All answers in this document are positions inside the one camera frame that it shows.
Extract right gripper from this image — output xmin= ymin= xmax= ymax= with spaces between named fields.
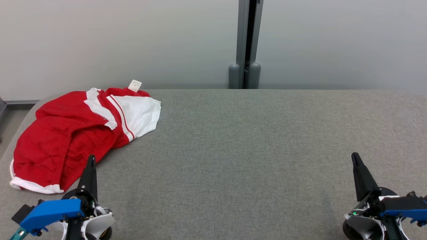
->
xmin=343 ymin=152 xmax=409 ymax=240

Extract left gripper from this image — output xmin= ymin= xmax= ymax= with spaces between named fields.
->
xmin=62 ymin=155 xmax=116 ymax=240

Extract red shorts with white stripe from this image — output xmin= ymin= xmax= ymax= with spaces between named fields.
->
xmin=9 ymin=88 xmax=118 ymax=195

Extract grey fabric sofa cushion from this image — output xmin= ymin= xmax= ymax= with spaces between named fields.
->
xmin=0 ymin=88 xmax=427 ymax=240

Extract blue left camera bracket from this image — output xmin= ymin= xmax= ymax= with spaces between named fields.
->
xmin=19 ymin=199 xmax=85 ymax=236

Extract blue camera bracket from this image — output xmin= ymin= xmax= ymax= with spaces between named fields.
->
xmin=19 ymin=199 xmax=85 ymax=236
xmin=380 ymin=208 xmax=427 ymax=228

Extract blue right camera bracket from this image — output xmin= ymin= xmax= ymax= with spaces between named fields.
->
xmin=380 ymin=208 xmax=427 ymax=228

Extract teal left cable connector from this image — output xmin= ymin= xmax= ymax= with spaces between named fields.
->
xmin=9 ymin=227 xmax=29 ymax=240

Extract grey metal floor rail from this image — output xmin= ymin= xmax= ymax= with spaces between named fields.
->
xmin=0 ymin=97 xmax=41 ymax=117

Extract grey cylinder post foot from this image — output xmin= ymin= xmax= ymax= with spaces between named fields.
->
xmin=228 ymin=63 xmax=240 ymax=89
xmin=247 ymin=62 xmax=262 ymax=89

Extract grey partition post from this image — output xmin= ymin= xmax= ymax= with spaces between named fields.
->
xmin=236 ymin=0 xmax=264 ymax=89

